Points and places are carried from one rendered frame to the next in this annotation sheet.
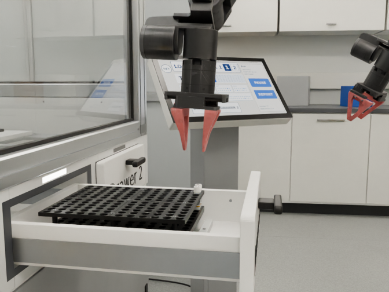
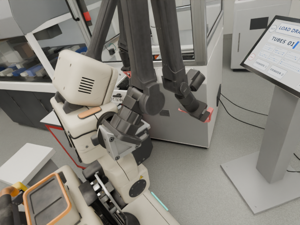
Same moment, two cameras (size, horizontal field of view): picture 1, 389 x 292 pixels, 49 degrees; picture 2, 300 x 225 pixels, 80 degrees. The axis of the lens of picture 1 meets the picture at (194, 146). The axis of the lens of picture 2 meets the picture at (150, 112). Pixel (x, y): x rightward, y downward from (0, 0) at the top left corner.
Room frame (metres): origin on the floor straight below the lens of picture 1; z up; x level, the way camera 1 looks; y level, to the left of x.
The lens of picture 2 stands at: (1.27, -1.08, 1.53)
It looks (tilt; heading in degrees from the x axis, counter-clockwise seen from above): 37 degrees down; 114
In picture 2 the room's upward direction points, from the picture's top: 16 degrees counter-clockwise
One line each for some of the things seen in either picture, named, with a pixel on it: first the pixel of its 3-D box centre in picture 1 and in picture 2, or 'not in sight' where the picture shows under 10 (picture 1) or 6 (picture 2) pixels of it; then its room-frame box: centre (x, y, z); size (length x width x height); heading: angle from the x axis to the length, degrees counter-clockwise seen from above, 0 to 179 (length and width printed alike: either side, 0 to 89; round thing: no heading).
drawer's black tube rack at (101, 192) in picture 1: (129, 218); (133, 83); (0.69, 0.11, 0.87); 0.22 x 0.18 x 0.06; 80
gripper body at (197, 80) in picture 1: (198, 81); (127, 62); (0.74, -0.01, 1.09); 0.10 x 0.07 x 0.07; 80
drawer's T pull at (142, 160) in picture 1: (134, 161); not in sight; (1.01, 0.14, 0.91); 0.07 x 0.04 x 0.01; 170
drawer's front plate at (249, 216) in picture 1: (252, 222); (121, 97); (0.65, -0.09, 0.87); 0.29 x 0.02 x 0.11; 170
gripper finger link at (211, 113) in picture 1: (197, 123); (129, 72); (0.74, -0.01, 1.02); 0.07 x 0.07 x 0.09; 80
